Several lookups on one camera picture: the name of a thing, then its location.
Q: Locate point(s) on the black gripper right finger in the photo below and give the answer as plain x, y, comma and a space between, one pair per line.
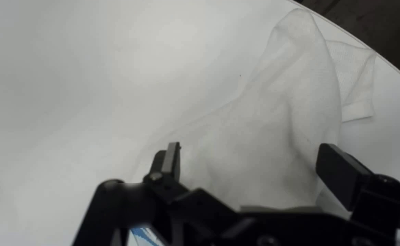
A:
373, 205

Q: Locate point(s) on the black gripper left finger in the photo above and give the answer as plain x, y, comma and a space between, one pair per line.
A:
118, 214

